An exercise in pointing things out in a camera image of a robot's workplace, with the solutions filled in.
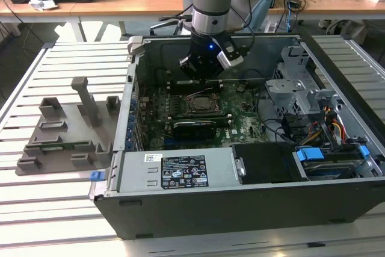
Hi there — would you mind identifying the CPU with silver top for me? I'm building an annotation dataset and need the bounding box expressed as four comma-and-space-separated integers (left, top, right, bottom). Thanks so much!
192, 98, 211, 110

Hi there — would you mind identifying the hard disk in blue carrier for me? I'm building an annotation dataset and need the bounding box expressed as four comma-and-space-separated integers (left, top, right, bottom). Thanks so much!
293, 144, 371, 181

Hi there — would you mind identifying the crumpled white paper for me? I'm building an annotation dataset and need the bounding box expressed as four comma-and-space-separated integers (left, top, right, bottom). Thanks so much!
28, 0, 58, 11

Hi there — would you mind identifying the yellow red wire bundle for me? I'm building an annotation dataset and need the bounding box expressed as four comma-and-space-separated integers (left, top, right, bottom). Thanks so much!
300, 104, 347, 147

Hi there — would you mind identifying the white adapter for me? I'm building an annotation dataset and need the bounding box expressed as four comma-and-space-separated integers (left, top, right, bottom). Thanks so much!
263, 19, 279, 34

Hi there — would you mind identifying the metal socket cover frame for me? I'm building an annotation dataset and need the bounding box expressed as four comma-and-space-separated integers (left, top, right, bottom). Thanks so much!
186, 94, 217, 114

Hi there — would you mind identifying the grey parts rack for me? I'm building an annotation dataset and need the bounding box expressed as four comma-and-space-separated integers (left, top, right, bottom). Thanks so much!
14, 76, 121, 176

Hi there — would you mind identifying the silver power supply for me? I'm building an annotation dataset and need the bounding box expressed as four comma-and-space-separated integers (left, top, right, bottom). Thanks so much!
115, 148, 241, 193

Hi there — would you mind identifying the thin metal locking lever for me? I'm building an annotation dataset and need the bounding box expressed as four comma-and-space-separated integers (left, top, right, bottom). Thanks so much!
189, 87, 214, 97

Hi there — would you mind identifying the silver drive cage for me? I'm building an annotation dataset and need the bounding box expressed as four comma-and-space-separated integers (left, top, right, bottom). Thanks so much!
264, 45, 343, 116

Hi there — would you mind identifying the graphics card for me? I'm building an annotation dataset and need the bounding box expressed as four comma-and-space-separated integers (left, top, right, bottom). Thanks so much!
171, 120, 218, 141

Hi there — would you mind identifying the black open PC case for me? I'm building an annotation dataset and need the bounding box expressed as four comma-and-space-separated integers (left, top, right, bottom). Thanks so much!
88, 33, 385, 240

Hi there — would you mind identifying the long wooden desk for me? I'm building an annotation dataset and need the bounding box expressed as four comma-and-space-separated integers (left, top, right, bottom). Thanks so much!
0, 0, 385, 25

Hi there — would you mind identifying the green motherboard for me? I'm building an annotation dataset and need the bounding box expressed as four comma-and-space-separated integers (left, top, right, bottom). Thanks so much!
132, 81, 271, 151

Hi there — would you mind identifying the green RAM stick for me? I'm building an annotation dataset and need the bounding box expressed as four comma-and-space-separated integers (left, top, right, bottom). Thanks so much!
38, 141, 76, 151

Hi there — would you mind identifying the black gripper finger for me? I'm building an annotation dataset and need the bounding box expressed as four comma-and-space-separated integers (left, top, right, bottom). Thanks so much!
204, 68, 225, 85
179, 54, 206, 85

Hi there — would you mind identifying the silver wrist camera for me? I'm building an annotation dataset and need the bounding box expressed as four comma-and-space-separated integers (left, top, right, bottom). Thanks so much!
216, 46, 244, 68

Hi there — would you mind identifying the silver metal handle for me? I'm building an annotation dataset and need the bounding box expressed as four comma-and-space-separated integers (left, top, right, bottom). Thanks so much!
235, 156, 247, 177

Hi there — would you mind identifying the grey case latch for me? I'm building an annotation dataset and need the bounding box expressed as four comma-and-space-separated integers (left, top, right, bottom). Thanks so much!
128, 36, 146, 56

